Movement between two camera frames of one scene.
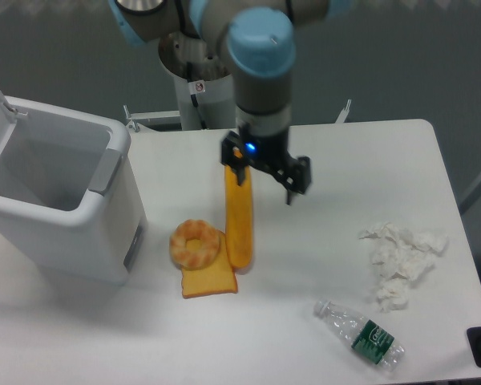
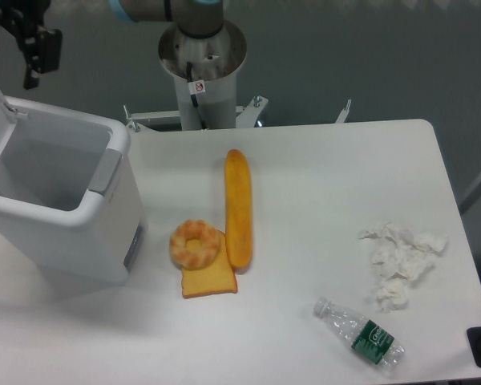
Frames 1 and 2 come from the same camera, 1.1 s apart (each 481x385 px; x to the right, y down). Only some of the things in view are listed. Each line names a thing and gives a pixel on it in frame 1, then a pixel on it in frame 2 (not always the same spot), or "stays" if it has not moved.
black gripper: x=270 y=150 → x=24 y=18
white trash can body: x=66 y=196 stays
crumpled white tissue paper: x=400 y=257 stays
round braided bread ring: x=193 y=228 stays
